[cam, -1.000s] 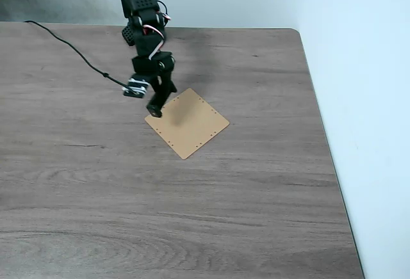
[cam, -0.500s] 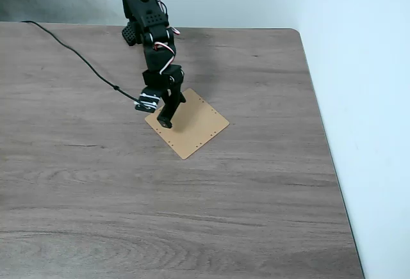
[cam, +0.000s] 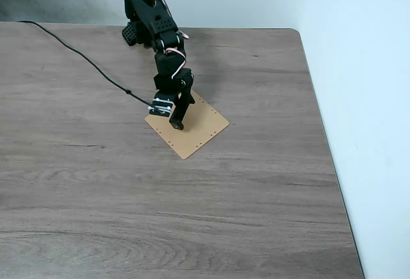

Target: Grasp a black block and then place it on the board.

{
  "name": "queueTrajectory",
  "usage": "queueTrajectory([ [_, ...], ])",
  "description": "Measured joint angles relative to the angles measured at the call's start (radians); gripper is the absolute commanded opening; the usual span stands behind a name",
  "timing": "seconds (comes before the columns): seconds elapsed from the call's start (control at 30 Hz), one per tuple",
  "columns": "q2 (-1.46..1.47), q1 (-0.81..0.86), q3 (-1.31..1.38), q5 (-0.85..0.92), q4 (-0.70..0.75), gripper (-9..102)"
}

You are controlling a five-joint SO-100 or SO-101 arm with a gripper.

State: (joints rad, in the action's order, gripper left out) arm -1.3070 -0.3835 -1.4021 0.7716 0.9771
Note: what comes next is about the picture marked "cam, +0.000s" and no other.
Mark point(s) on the black block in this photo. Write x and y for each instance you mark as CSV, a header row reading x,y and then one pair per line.
x,y
179,112

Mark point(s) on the tan square board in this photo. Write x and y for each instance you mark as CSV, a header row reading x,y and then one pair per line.
x,y
198,128

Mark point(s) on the black and white camera box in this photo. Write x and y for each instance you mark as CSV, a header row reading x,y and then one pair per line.
x,y
163,104

